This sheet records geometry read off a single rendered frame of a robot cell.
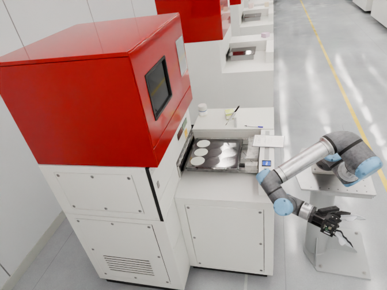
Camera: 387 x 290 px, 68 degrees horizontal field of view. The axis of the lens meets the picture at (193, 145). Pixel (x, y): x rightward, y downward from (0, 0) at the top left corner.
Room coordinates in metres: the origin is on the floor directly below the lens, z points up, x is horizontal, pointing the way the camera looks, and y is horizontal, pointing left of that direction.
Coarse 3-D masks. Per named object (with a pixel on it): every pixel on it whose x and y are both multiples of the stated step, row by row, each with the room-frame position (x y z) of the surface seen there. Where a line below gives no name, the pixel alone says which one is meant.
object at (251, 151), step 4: (248, 144) 1.76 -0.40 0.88; (248, 148) 1.71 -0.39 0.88; (252, 148) 1.70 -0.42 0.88; (256, 148) 1.69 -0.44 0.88; (248, 152) 1.66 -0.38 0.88; (252, 152) 1.65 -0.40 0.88; (256, 152) 1.64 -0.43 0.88; (248, 172) 1.47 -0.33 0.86; (252, 172) 1.47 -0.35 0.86; (256, 172) 1.46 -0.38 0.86
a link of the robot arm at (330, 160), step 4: (328, 156) 1.28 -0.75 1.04; (332, 156) 1.27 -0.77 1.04; (336, 156) 1.26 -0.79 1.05; (324, 160) 1.31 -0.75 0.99; (328, 160) 1.27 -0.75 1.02; (332, 160) 1.26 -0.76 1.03; (336, 160) 1.25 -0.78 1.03; (340, 160) 1.25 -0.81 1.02; (328, 164) 1.28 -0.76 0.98; (332, 164) 1.26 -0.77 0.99; (336, 164) 1.24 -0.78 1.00
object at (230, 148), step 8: (216, 144) 1.80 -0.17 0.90; (224, 144) 1.78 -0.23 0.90; (232, 144) 1.77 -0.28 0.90; (240, 144) 1.75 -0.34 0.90; (192, 152) 1.75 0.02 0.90; (208, 152) 1.71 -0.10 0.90; (216, 152) 1.70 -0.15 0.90; (224, 152) 1.68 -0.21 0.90; (232, 152) 1.67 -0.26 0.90; (208, 160) 1.62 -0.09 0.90; (216, 160) 1.61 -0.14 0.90; (224, 160) 1.59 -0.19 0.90; (232, 160) 1.58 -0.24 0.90
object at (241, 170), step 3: (240, 168) 1.54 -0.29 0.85; (243, 168) 1.53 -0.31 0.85; (207, 171) 1.60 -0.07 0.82; (210, 171) 1.59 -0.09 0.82; (213, 171) 1.58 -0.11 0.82; (216, 171) 1.58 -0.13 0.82; (219, 171) 1.57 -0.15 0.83; (222, 171) 1.56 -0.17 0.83; (225, 171) 1.56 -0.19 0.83; (228, 171) 1.55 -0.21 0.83; (231, 171) 1.55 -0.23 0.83; (234, 171) 1.54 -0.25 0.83; (237, 171) 1.53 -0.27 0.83; (240, 171) 1.53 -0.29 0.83; (243, 171) 1.52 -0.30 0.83
